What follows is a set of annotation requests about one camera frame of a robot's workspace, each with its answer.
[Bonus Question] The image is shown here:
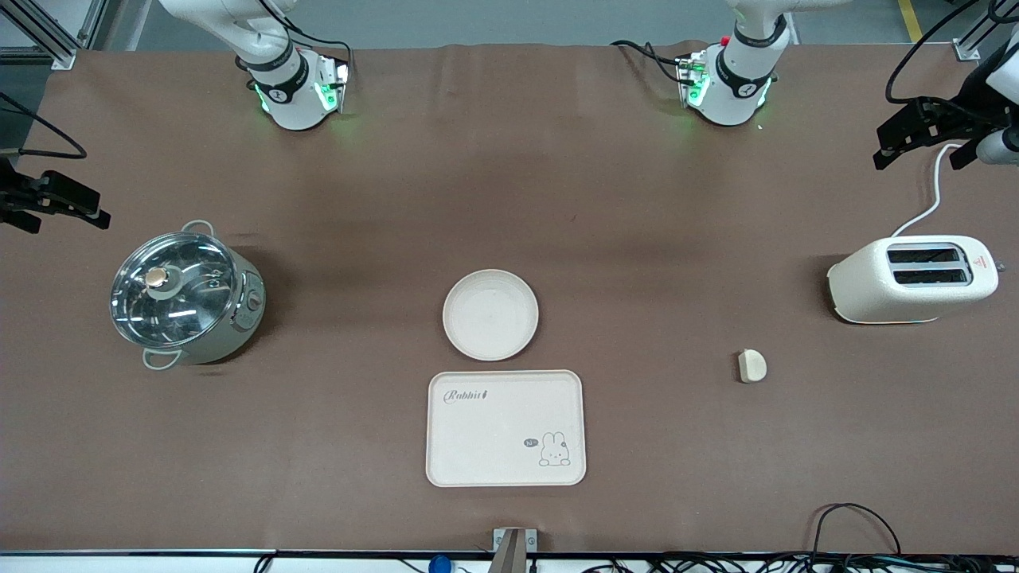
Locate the steel pot with glass lid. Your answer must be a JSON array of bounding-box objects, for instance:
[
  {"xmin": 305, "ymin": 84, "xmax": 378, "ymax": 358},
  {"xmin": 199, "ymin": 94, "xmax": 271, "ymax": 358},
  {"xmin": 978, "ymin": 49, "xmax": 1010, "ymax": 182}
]
[{"xmin": 110, "ymin": 220, "xmax": 267, "ymax": 372}]

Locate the black left base cable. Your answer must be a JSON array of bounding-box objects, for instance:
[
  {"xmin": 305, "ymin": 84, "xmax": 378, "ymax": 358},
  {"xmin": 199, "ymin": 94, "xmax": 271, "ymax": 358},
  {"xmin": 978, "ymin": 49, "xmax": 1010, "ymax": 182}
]
[{"xmin": 611, "ymin": 39, "xmax": 687, "ymax": 85}]

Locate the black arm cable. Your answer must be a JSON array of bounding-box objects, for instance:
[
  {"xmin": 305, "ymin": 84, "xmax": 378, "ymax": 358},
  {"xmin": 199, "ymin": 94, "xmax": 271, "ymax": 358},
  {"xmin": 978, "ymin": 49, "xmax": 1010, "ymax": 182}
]
[
  {"xmin": 884, "ymin": 0, "xmax": 1019, "ymax": 104},
  {"xmin": 267, "ymin": 0, "xmax": 353, "ymax": 68}
]

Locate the black cable bundle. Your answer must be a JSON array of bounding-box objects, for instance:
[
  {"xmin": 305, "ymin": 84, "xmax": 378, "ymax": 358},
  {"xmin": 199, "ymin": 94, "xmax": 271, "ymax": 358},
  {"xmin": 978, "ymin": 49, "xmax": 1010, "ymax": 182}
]
[{"xmin": 581, "ymin": 552, "xmax": 1019, "ymax": 573}]

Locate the brown table mat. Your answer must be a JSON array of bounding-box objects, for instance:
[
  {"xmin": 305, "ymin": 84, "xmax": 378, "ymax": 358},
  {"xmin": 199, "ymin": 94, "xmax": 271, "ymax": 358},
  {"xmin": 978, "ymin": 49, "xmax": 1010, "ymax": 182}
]
[{"xmin": 0, "ymin": 41, "xmax": 1019, "ymax": 555}]

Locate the cream rabbit print tray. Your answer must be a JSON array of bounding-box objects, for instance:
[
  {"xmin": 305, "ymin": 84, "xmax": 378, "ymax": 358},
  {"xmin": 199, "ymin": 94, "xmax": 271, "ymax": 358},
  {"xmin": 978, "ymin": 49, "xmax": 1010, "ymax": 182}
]
[{"xmin": 425, "ymin": 369, "xmax": 587, "ymax": 488}]

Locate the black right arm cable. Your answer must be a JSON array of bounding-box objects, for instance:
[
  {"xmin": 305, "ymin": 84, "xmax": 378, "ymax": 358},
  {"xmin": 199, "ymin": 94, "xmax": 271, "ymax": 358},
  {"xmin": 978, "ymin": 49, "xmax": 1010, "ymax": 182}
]
[{"xmin": 267, "ymin": 0, "xmax": 353, "ymax": 68}]

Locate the aluminium frame profile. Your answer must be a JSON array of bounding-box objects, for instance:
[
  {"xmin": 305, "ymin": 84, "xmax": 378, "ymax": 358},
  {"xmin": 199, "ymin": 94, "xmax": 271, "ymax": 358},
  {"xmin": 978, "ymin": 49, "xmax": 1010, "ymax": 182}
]
[{"xmin": 0, "ymin": 0, "xmax": 106, "ymax": 71}]

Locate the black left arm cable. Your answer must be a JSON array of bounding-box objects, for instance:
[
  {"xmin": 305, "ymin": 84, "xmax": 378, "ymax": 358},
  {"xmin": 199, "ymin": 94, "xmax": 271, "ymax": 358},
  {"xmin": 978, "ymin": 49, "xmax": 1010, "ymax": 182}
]
[{"xmin": 884, "ymin": 0, "xmax": 1019, "ymax": 104}]

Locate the white toaster power cable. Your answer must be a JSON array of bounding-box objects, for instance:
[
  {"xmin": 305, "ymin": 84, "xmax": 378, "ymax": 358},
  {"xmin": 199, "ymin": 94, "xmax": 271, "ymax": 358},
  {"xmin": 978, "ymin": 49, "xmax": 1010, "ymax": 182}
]
[{"xmin": 892, "ymin": 142, "xmax": 968, "ymax": 238}]

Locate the black looped cable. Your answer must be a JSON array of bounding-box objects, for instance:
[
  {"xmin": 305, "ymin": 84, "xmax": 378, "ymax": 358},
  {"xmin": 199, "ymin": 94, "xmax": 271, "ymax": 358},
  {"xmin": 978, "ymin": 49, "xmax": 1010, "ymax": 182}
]
[{"xmin": 812, "ymin": 502, "xmax": 902, "ymax": 558}]

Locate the grey metal camera bracket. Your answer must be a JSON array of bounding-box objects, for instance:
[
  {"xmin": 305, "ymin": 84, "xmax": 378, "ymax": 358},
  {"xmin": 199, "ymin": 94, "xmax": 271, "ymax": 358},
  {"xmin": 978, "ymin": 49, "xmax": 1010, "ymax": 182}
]
[{"xmin": 490, "ymin": 528, "xmax": 537, "ymax": 573}]

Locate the cream two-slot toaster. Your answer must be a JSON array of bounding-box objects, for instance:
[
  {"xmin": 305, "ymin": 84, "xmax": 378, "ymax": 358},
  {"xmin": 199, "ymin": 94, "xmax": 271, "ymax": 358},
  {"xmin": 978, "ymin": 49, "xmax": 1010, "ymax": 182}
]
[{"xmin": 826, "ymin": 235, "xmax": 1005, "ymax": 325}]

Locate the round cream plate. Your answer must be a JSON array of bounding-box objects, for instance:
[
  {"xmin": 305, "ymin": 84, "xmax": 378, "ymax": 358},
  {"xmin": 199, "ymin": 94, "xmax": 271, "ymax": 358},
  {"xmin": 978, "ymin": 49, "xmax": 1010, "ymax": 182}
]
[{"xmin": 442, "ymin": 269, "xmax": 540, "ymax": 362}]

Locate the glass pot lid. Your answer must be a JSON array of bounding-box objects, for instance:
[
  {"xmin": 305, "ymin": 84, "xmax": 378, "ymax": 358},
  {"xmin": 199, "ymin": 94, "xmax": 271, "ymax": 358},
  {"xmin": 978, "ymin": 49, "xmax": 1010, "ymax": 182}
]
[{"xmin": 110, "ymin": 231, "xmax": 240, "ymax": 351}]

